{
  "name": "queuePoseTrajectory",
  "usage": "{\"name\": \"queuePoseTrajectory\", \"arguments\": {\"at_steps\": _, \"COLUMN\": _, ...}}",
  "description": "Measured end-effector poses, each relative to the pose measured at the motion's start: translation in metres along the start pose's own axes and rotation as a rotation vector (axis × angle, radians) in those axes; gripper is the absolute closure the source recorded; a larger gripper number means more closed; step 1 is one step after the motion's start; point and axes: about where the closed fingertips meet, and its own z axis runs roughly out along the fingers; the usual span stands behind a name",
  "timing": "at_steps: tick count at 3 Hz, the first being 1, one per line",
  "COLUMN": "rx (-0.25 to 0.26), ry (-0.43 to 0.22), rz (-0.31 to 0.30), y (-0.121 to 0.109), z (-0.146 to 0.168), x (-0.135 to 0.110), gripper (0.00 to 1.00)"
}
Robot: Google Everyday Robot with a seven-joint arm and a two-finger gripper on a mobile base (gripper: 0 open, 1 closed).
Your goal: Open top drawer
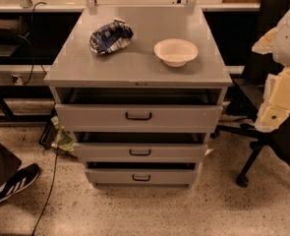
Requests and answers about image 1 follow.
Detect long lab bench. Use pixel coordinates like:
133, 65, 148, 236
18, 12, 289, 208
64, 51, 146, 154
0, 0, 261, 89

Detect white bowl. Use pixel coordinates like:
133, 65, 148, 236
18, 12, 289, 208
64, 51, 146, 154
153, 38, 199, 67

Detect grey top drawer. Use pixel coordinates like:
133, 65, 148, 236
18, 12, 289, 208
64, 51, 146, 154
55, 104, 222, 133

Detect grey middle drawer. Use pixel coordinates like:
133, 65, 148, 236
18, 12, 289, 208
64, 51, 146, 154
74, 143, 207, 162

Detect black hanging cable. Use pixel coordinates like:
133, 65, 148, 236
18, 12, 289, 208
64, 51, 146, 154
18, 1, 48, 87

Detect green snack bag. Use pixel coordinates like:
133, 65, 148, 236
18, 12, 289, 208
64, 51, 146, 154
51, 116, 74, 153

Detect grey bottom drawer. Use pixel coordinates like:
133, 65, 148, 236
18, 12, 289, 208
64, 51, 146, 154
85, 169, 197, 185

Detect grey drawer cabinet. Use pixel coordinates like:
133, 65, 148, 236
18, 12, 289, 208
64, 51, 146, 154
45, 6, 232, 187

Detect grey drawer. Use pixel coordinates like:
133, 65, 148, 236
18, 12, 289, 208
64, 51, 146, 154
85, 169, 197, 185
55, 104, 222, 133
74, 143, 207, 162

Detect crumpled blue chip bag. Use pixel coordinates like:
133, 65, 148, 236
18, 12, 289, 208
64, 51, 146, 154
89, 18, 134, 54

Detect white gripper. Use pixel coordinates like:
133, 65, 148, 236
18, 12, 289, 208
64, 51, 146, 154
255, 67, 290, 133

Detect black white sneaker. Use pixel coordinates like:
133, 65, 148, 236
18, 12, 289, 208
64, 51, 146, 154
0, 163, 41, 203

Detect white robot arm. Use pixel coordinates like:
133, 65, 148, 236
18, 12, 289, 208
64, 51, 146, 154
252, 9, 290, 133

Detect black floor cable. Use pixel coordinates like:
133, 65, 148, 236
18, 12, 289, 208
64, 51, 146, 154
30, 152, 59, 236

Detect black office chair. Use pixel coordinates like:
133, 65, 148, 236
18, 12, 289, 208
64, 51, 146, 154
215, 0, 290, 188

